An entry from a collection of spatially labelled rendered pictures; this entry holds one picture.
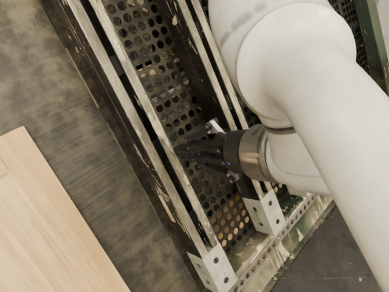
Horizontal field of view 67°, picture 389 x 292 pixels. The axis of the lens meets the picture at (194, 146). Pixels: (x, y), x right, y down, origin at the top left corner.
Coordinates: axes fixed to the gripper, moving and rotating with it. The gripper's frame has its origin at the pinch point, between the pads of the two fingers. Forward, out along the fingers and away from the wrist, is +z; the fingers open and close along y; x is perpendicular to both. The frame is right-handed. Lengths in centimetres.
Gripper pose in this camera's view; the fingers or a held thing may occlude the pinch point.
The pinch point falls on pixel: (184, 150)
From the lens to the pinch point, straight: 63.3
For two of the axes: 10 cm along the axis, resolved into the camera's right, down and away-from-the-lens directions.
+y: -4.0, -8.7, -2.9
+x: -7.0, 5.0, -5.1
